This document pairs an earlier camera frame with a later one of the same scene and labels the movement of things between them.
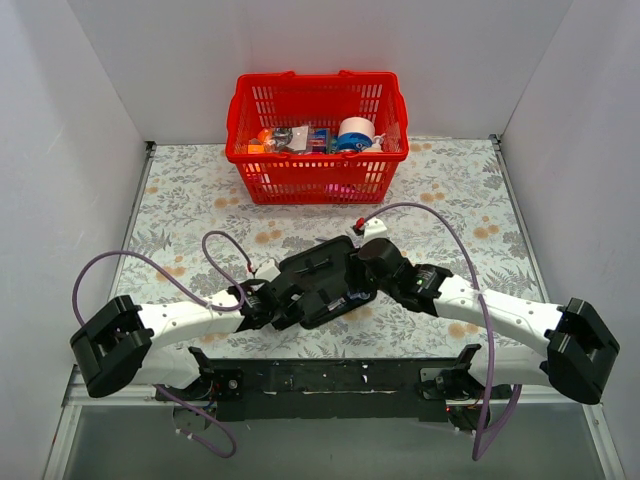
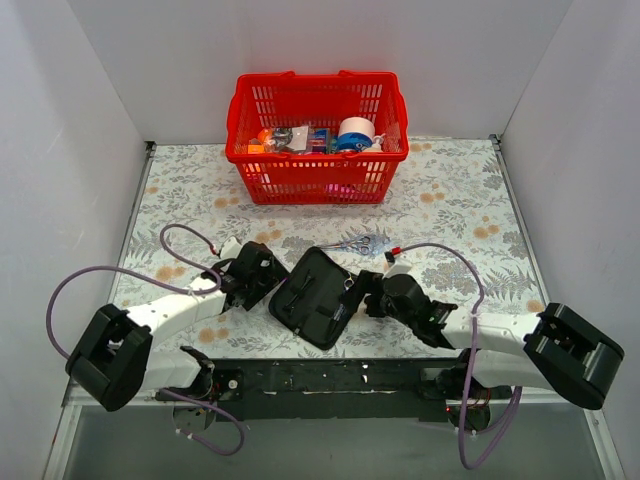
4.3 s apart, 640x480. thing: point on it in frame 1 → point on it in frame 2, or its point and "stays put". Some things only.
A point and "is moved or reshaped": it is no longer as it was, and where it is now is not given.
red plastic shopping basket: x=313 y=139 stays put
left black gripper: x=289 y=304 → x=267 y=280
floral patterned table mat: x=194 y=234 stays put
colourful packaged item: x=319 y=141 stays put
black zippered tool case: x=320 y=272 is moved or reshaped
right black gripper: x=360 y=273 → x=371 y=288
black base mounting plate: x=318 y=390 stays put
